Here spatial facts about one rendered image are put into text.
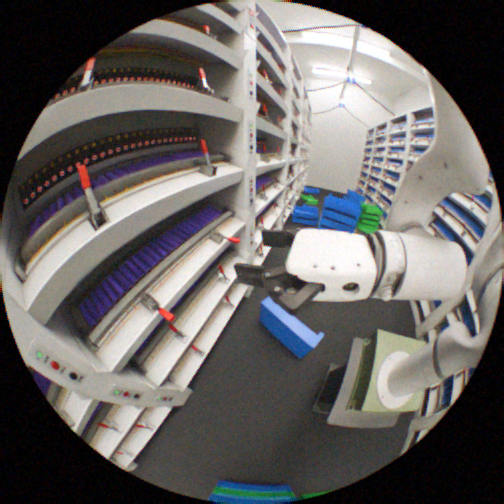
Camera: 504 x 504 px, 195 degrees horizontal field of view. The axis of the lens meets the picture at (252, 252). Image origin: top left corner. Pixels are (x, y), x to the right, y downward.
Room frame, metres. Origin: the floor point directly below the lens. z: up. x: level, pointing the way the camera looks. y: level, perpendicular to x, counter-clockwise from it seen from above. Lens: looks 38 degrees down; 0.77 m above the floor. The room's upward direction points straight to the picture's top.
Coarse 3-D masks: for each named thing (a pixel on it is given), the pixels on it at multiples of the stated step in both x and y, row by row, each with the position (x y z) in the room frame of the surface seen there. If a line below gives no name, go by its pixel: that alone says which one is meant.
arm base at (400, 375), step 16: (400, 352) -0.01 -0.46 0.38; (416, 352) -0.03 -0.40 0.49; (432, 352) -0.06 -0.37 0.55; (384, 368) -0.03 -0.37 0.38; (400, 368) -0.05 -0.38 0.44; (416, 368) -0.07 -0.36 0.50; (432, 368) -0.09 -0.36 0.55; (384, 384) -0.08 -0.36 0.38; (400, 384) -0.10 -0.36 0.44; (416, 384) -0.11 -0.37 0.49; (432, 384) -0.14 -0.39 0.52; (384, 400) -0.13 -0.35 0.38; (400, 400) -0.17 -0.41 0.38
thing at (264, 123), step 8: (256, 104) 0.60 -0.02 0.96; (256, 112) 0.60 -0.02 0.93; (264, 112) 1.13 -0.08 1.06; (256, 120) 0.62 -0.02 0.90; (264, 120) 0.68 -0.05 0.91; (264, 128) 0.72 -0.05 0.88; (272, 128) 0.81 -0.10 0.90; (280, 128) 1.01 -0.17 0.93; (288, 128) 1.15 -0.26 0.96; (280, 136) 0.99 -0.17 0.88
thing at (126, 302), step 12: (228, 216) 0.49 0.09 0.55; (204, 228) 0.38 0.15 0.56; (216, 228) 0.41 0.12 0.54; (192, 240) 0.32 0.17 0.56; (180, 252) 0.27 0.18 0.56; (168, 264) 0.23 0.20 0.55; (156, 276) 0.19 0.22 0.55; (132, 288) 0.14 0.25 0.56; (144, 288) 0.15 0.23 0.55; (156, 288) 0.17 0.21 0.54; (120, 300) 0.11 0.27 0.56; (132, 300) 0.12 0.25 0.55; (120, 312) 0.09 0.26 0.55; (108, 324) 0.05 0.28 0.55; (96, 336) 0.02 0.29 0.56
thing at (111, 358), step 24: (168, 216) 0.39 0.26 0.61; (240, 216) 0.52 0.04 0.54; (192, 264) 0.26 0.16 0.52; (168, 288) 0.18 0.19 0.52; (72, 312) 0.03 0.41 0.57; (144, 312) 0.11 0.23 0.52; (120, 336) 0.04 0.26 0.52; (144, 336) 0.07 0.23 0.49; (96, 360) -0.03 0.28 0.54; (120, 360) 0.00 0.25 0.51
